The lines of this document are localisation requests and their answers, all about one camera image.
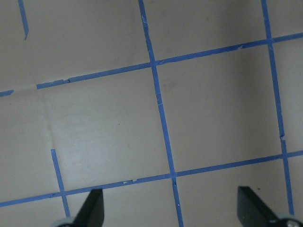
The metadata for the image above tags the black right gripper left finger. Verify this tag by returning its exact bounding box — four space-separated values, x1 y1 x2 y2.
72 189 105 227

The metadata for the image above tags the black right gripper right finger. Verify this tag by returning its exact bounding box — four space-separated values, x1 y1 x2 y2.
237 186 284 227

